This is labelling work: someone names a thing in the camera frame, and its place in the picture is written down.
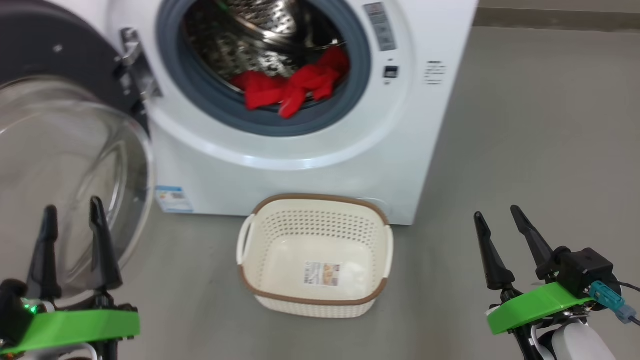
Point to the white front-load washing machine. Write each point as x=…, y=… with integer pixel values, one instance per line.
x=325, y=175

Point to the printed instruction text label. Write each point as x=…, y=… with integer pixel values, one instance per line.
x=434, y=72

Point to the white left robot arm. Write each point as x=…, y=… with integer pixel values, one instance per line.
x=50, y=355

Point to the round white filter cover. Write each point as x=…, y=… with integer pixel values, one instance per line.
x=379, y=205

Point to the right gripper green banded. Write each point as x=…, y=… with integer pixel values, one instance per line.
x=535, y=305

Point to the left gripper green banded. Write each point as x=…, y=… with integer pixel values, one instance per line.
x=75, y=325

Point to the grey warning sticker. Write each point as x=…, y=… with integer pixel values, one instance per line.
x=380, y=27

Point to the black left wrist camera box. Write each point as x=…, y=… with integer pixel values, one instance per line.
x=12, y=310

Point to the grey rubber door gasket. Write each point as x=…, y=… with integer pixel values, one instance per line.
x=210, y=100

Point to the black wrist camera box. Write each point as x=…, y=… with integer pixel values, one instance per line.
x=12, y=310
x=585, y=270

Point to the round black glass washer door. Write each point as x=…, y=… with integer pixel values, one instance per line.
x=40, y=50

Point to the metal washer door hinge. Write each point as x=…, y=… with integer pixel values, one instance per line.
x=137, y=65

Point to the printed label sticker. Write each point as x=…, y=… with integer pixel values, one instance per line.
x=322, y=274

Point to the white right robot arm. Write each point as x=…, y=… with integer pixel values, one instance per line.
x=580, y=345

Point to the cream basket with brown rim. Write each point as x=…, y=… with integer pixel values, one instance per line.
x=300, y=240

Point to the black door latch socket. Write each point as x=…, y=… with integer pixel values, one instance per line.
x=391, y=72

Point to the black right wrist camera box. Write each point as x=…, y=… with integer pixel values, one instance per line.
x=585, y=270

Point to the blue energy label sticker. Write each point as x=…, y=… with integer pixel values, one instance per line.
x=173, y=199

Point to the red and white garment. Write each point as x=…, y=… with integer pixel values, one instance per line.
x=300, y=85

